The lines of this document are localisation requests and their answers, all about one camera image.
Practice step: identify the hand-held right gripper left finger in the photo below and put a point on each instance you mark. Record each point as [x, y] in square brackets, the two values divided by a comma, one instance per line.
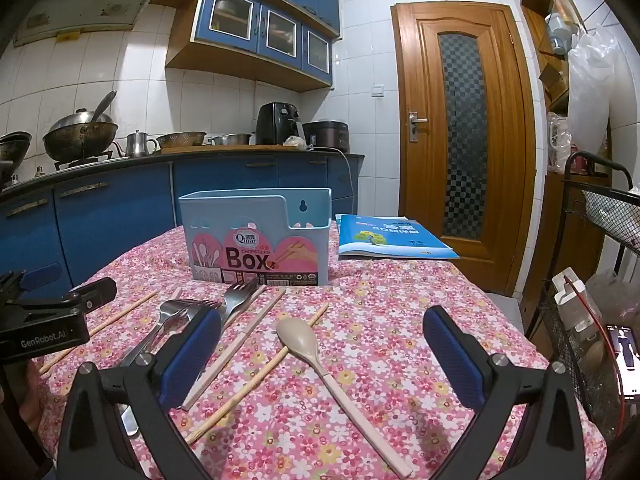
[192, 355]

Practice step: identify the small white food bag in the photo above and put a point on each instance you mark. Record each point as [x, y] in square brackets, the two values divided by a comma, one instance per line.
[295, 142]

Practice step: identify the metal ladle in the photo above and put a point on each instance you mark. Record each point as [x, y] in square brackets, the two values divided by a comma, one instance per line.
[102, 105]

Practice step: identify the smartphone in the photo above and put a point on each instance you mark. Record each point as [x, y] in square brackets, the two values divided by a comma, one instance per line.
[625, 360]

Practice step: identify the steel wok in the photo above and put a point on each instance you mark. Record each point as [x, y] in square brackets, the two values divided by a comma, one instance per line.
[75, 140]

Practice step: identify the clear plastic bag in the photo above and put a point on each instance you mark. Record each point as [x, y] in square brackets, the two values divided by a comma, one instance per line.
[559, 140]

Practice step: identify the dark rice cooker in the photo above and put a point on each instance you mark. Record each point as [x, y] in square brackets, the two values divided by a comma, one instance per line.
[325, 135]

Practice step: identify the blue book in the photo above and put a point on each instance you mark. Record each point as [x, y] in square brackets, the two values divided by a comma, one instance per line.
[390, 240]

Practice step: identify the blue kitchen base cabinet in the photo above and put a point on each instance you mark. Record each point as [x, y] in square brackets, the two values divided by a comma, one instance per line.
[115, 220]

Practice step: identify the white light switch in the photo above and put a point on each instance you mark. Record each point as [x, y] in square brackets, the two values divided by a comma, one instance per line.
[378, 90]

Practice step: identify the steel kettle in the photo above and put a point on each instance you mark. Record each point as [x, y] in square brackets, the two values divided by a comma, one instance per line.
[136, 144]

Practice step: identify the black air fryer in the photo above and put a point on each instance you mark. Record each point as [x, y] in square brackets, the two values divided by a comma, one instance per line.
[277, 125]

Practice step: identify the range hood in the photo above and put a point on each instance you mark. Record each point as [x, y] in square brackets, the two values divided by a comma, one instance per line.
[60, 5]

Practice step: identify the gas stove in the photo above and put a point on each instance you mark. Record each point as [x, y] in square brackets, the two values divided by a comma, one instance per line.
[90, 161]

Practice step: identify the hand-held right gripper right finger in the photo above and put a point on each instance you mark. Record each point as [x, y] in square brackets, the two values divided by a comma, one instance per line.
[452, 360]

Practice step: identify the light blue utensil holder box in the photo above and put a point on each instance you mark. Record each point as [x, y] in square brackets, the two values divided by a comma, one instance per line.
[240, 205]

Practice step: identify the dark pan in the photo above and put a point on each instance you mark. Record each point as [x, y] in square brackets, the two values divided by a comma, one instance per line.
[12, 150]

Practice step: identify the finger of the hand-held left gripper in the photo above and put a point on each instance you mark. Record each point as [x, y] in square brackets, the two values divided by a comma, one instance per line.
[95, 292]
[42, 277]

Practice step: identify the steel colander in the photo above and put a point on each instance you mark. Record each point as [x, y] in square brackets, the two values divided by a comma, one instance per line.
[180, 139]

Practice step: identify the beige plastic spoon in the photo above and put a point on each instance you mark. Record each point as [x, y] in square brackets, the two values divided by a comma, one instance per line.
[297, 340]

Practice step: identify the white charger box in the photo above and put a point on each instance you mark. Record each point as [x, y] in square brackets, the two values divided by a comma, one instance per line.
[575, 305]

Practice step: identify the wooden chopstick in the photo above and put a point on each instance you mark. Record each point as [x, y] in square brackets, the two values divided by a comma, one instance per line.
[225, 410]
[100, 330]

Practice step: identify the pink floral tablecloth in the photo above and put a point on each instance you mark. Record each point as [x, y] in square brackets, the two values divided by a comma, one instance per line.
[350, 360]

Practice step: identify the blue glass-door wall cabinet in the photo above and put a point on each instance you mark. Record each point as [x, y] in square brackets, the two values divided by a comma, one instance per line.
[250, 60]

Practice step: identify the wooden shelf unit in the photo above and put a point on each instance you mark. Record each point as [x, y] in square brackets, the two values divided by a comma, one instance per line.
[547, 25]

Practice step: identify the wooden door with glass pane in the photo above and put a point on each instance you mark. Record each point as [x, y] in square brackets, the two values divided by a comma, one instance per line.
[430, 110]

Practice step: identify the large white plastic bag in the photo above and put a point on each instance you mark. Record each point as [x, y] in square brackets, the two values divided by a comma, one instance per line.
[592, 95]

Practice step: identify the steel pot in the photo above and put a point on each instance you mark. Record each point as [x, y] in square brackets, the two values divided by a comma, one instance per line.
[230, 139]

